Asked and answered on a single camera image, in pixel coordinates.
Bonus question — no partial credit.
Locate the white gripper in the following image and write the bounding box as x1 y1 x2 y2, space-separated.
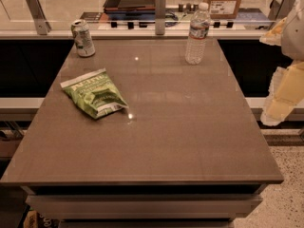
259 0 304 126

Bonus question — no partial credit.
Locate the clear plastic water bottle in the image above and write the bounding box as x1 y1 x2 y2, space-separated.
185 2 211 65

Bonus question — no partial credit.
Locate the green jalapeno chip bag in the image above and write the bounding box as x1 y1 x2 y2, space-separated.
60 68 128 119

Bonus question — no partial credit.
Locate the dark open tray box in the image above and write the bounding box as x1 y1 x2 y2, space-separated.
103 0 165 15

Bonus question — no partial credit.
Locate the white green soda can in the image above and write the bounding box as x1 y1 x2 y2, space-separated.
71 19 95 57

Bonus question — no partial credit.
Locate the grey table drawer front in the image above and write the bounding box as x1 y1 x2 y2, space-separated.
27 194 262 219

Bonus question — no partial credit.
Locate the yellow printed box under table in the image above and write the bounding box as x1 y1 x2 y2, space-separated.
23 211 59 228

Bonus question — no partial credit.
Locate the right metal glass bracket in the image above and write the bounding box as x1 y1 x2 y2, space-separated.
268 0 295 21

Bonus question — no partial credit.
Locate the metal glass bracket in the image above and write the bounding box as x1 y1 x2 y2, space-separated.
155 0 166 35
26 0 51 35
268 0 295 21

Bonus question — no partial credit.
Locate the middle metal glass bracket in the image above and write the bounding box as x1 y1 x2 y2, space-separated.
155 0 166 35

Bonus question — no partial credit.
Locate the left metal glass bracket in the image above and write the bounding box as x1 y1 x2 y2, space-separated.
26 0 51 35

